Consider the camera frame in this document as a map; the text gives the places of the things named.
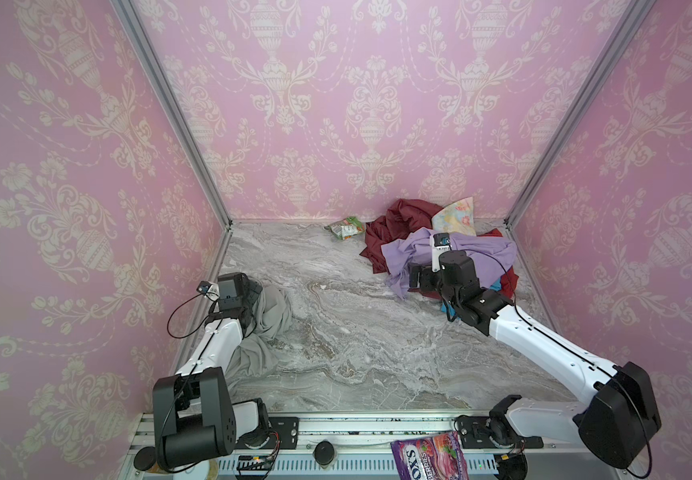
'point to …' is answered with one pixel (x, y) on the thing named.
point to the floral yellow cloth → (456, 217)
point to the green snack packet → (346, 229)
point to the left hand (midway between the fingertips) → (247, 293)
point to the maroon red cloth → (405, 217)
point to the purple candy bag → (438, 457)
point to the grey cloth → (273, 314)
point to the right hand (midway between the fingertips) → (425, 261)
